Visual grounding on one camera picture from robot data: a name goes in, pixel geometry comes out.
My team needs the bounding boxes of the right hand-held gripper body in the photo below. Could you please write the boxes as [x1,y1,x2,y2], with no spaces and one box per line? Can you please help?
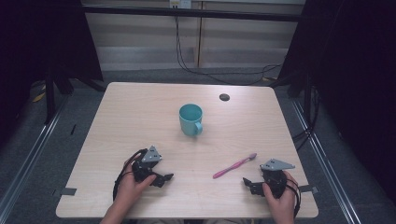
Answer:
[259,158,296,200]

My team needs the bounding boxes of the pink toothbrush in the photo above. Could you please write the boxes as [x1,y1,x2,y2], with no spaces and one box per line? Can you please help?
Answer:
[212,152,259,180]

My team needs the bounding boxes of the white wall socket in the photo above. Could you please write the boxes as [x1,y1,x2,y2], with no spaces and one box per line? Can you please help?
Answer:
[168,0,192,10]

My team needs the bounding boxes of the person's left hand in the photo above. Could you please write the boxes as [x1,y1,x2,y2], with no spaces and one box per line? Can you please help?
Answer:
[119,155,158,207]

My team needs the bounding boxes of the yellow scrap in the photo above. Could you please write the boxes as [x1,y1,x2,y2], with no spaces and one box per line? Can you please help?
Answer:
[32,91,47,104]

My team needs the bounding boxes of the black curtain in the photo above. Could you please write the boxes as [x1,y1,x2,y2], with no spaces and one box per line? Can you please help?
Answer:
[277,0,396,203]
[0,0,105,147]

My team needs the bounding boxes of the metal floor rail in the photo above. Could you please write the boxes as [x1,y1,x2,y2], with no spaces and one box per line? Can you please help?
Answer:
[290,98,364,224]
[0,94,70,220]

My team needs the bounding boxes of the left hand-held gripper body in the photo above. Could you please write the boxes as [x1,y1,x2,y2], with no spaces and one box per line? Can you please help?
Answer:
[131,145,163,185]

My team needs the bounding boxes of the person's right hand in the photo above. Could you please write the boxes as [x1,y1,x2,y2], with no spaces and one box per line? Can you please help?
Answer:
[262,170,299,217]

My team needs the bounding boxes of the black horizontal bar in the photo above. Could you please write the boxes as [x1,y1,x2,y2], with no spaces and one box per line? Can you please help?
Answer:
[81,4,308,23]

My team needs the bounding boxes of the black wall cables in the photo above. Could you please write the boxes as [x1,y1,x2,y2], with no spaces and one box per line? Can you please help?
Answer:
[173,7,283,87]

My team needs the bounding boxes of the black floor cables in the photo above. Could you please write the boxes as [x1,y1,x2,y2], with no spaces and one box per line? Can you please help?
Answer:
[291,86,323,151]

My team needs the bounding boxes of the black metal stand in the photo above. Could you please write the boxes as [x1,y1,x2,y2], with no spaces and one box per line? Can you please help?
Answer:
[42,69,76,126]
[287,73,321,125]

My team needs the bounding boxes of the grey tape strip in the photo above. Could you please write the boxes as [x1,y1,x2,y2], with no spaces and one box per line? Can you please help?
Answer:
[60,187,78,197]
[298,184,319,195]

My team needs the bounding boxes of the teal cup with handle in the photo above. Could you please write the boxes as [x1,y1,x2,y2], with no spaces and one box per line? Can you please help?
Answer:
[178,103,205,137]

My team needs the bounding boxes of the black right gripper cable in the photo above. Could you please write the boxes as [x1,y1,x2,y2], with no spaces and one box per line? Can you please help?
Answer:
[284,177,303,218]

